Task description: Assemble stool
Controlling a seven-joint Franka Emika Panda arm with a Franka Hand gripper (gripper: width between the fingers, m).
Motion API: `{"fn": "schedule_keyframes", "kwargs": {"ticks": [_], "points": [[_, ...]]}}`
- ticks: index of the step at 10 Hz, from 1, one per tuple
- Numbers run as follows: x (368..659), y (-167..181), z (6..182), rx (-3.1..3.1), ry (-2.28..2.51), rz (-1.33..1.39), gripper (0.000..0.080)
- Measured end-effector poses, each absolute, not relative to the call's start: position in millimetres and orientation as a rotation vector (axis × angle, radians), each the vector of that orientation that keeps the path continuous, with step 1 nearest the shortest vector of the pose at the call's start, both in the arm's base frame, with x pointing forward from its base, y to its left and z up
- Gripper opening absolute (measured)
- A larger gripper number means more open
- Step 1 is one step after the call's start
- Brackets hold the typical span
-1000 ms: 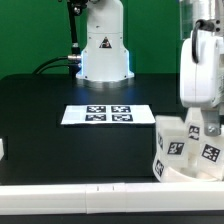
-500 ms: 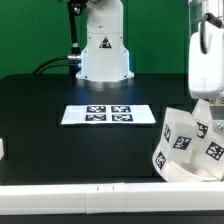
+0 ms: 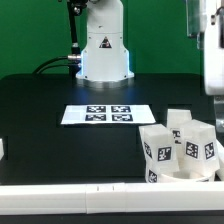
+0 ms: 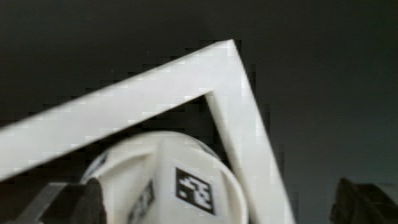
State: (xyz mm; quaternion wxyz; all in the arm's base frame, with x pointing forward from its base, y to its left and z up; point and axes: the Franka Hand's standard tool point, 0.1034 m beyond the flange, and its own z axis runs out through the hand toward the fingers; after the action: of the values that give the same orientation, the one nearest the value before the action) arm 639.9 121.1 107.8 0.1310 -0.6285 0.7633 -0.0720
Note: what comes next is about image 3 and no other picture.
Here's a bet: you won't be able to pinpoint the white block at left edge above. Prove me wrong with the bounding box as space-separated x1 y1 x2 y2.
0 138 4 161

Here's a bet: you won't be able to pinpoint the white round stool seat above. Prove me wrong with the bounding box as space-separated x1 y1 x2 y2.
145 161 215 183

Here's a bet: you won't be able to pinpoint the white right rail wall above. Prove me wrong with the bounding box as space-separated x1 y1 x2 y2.
216 140 224 181

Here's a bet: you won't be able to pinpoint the white sheet with four tags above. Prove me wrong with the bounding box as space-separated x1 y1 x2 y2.
61 105 155 125

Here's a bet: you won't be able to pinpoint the black cables at base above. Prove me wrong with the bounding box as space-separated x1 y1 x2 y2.
31 54 83 76

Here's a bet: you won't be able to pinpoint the white front rail wall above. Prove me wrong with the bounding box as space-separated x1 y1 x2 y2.
0 182 224 215

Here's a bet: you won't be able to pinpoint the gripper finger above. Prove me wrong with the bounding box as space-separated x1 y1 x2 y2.
214 95 224 132

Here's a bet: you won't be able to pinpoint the white rail wall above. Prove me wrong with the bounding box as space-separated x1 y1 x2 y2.
0 182 224 215
216 140 224 181

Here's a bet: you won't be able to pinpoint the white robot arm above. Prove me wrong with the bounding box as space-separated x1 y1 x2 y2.
76 0 224 133

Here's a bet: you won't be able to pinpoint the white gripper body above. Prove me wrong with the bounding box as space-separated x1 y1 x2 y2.
204 0 224 96

